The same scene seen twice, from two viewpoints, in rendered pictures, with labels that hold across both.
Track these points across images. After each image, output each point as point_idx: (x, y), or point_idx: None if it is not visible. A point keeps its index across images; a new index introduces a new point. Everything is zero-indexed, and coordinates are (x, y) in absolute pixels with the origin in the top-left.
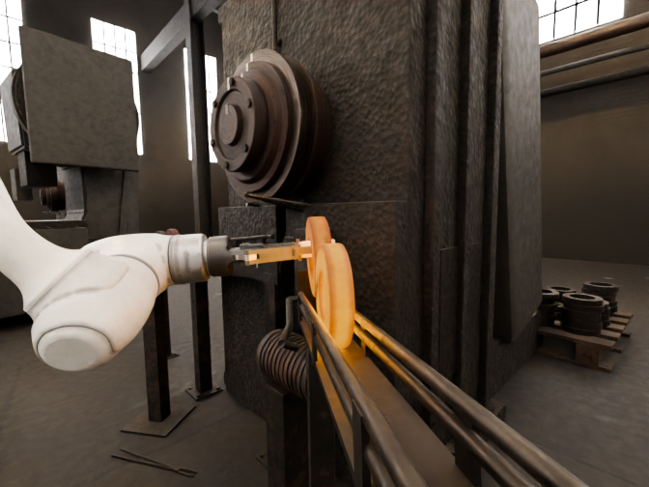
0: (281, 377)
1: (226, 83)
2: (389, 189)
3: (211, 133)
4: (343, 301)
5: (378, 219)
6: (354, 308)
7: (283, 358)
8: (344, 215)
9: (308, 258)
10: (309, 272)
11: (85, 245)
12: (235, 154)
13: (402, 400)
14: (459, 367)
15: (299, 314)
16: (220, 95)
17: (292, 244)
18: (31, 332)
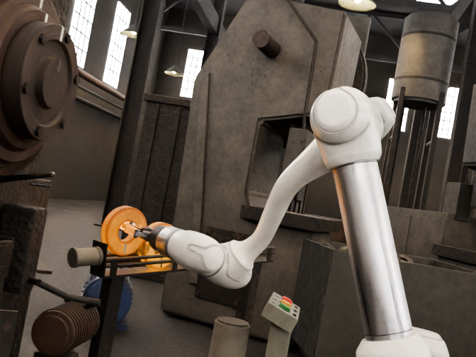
0: (90, 331)
1: (59, 30)
2: (30, 167)
3: (24, 71)
4: None
5: (42, 195)
6: None
7: (89, 317)
8: (23, 190)
9: (117, 233)
10: (115, 242)
11: (218, 244)
12: (42, 119)
13: None
14: None
15: (116, 270)
16: (50, 35)
17: (139, 225)
18: (251, 273)
